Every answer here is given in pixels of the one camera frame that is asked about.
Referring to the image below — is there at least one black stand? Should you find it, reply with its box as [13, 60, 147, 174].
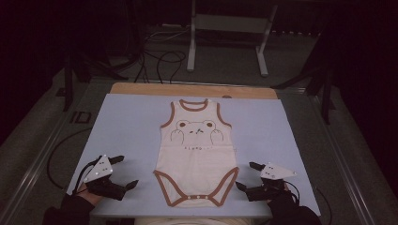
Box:
[61, 51, 130, 113]
[271, 31, 336, 126]

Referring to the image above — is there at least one left hand-held gripper black cable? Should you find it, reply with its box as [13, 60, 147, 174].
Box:
[72, 157, 102, 195]

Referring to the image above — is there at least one white metal stand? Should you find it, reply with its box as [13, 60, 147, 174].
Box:
[186, 0, 279, 78]

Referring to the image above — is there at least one cream baby bodysuit brown trim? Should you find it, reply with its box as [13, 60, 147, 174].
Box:
[153, 97, 240, 208]

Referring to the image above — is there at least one white cable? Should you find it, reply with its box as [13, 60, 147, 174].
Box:
[145, 26, 191, 43]

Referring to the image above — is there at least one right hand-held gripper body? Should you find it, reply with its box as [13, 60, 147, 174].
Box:
[245, 162, 298, 203]

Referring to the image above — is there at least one aluminium rail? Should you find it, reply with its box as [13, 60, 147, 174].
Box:
[308, 93, 378, 225]
[0, 82, 92, 225]

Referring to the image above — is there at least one right hand-held gripper black cable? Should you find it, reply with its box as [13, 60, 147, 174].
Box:
[282, 180, 301, 204]

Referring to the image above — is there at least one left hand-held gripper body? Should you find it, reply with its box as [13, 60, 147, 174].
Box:
[83, 154, 128, 202]

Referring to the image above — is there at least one person's right hand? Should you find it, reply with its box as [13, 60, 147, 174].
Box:
[267, 183, 294, 204]

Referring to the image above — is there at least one looped black cable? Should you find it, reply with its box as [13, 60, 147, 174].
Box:
[155, 51, 188, 85]

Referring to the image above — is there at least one white power strip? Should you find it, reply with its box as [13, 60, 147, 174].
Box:
[161, 22, 185, 30]

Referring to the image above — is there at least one hand-held gripper black cable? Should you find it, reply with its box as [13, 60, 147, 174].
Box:
[282, 180, 301, 204]
[72, 157, 102, 195]

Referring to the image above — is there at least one light blue mat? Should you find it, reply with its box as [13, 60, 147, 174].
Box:
[66, 93, 322, 218]

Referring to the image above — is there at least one person's left hand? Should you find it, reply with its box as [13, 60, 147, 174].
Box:
[76, 182, 105, 207]

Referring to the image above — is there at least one black floor cable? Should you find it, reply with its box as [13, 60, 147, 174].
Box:
[46, 126, 94, 190]
[314, 186, 333, 219]

